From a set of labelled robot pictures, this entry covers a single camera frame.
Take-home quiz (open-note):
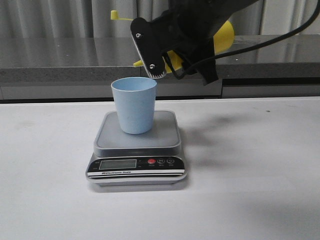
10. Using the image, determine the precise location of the yellow squeeze bottle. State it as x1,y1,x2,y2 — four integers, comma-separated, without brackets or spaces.
110,10,235,74

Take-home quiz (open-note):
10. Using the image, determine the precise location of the grey curtain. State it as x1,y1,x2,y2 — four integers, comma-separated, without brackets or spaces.
0,0,317,38

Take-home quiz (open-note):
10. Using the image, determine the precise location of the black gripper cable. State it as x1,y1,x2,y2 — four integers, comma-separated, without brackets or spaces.
162,0,320,81

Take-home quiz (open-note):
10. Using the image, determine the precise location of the grey stone counter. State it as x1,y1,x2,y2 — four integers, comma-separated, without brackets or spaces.
0,35,320,103

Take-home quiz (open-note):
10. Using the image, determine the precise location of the light blue plastic cup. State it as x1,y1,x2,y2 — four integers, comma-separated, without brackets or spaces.
111,77,157,135

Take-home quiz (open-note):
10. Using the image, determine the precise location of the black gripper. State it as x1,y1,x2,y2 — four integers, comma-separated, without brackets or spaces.
130,0,255,85

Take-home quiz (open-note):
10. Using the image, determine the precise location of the silver digital kitchen scale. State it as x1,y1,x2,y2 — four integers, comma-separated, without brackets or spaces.
85,110,187,187

